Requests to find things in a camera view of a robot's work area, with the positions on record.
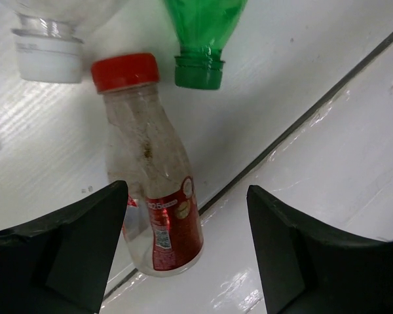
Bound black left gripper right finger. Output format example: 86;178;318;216
247;185;393;313

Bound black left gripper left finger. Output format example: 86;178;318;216
0;181;128;313

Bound red label bottle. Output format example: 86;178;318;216
91;53;204;277

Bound green plastic bottle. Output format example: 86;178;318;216
164;0;247;90

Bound clear bottle white cap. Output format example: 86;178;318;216
4;0;124;84

